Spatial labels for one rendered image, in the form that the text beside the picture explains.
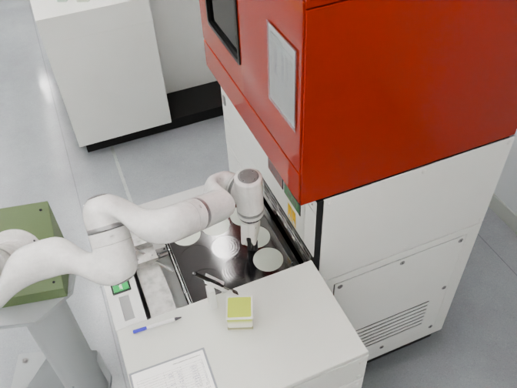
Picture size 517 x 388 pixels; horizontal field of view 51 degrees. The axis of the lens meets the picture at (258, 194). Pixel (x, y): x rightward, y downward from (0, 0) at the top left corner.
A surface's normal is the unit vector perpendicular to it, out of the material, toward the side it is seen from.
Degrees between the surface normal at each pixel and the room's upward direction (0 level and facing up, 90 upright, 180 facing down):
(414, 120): 90
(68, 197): 0
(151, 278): 0
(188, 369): 0
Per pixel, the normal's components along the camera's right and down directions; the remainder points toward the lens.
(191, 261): -0.04, -0.71
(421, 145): 0.39, 0.64
